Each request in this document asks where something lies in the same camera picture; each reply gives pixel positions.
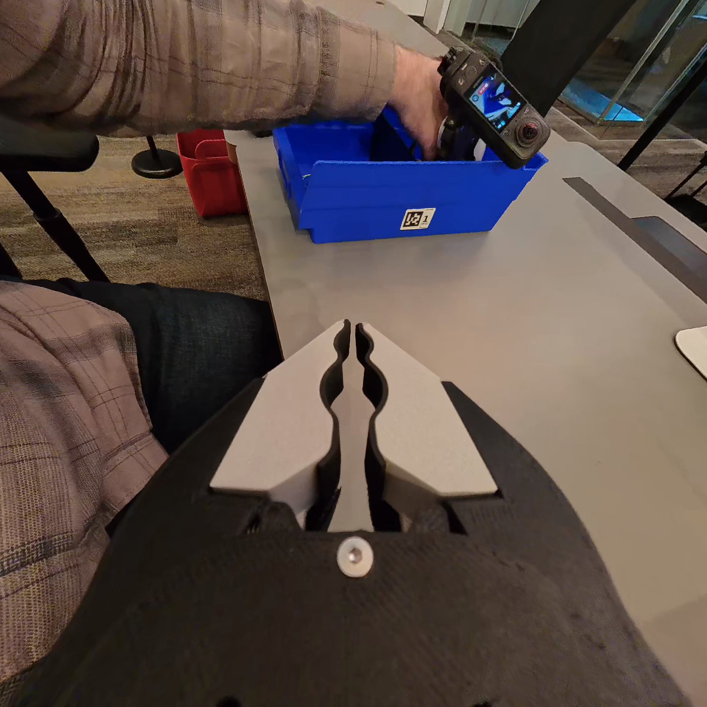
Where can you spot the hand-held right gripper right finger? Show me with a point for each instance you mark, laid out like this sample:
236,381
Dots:
431,436

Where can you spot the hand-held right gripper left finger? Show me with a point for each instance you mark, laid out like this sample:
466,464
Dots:
276,436

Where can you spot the blue plastic bin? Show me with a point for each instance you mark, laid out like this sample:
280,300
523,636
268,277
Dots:
365,188

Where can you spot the person's left hand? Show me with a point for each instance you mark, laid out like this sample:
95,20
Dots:
420,99

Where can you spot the black office chair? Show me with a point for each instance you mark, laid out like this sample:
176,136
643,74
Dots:
563,44

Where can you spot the person's dark trouser leg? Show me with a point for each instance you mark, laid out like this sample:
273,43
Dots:
199,354

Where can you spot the red storage box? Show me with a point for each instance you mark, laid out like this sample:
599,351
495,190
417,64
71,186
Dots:
210,177

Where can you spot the white stand base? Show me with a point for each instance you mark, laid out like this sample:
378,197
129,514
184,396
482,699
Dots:
696,351

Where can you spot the black round stand base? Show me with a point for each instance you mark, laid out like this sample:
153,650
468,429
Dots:
157,166

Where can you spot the black chair armrest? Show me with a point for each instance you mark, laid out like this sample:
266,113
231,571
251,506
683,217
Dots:
44,149

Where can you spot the black metal post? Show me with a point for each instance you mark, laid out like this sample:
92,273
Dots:
663,111

